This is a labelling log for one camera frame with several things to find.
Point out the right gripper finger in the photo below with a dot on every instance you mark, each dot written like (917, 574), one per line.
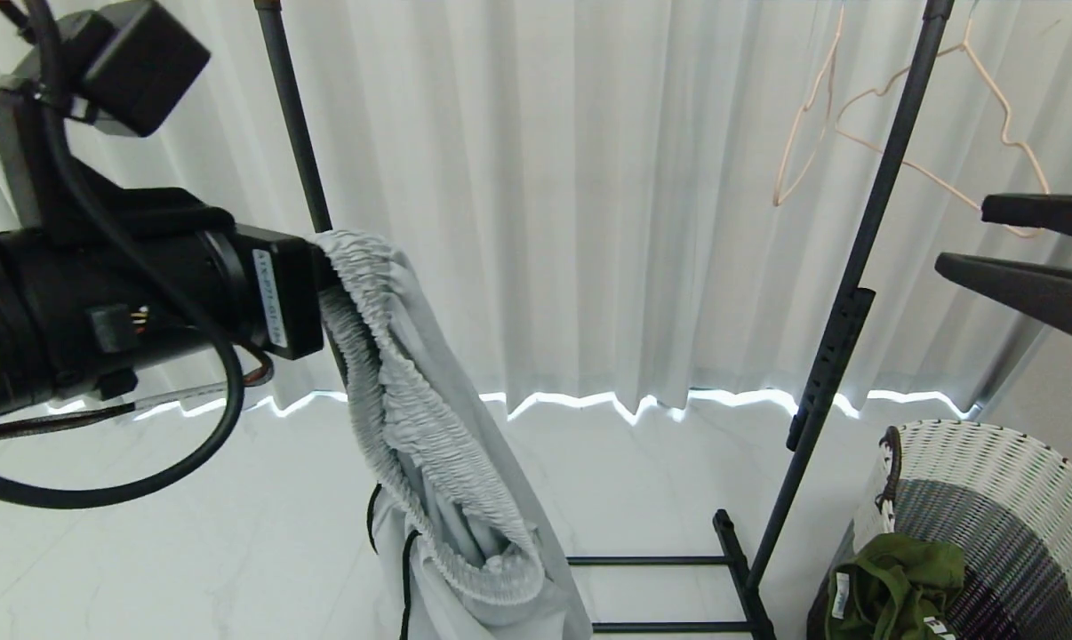
(1052, 218)
(1043, 298)

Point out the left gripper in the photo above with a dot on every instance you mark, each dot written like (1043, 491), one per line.
(145, 293)

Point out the pink clothes hanger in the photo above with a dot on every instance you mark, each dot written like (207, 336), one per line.
(778, 197)
(936, 184)

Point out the green garment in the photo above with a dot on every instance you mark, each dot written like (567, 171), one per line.
(900, 578)

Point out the pale grey shorts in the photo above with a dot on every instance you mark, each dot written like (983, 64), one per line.
(465, 444)

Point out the black clothes rack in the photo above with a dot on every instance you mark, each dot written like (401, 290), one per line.
(896, 151)

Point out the white laundry basket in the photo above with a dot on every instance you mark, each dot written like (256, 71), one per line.
(1016, 480)

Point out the white curtain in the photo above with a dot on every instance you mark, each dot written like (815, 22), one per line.
(589, 178)

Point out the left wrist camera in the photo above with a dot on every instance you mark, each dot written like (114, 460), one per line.
(145, 62)

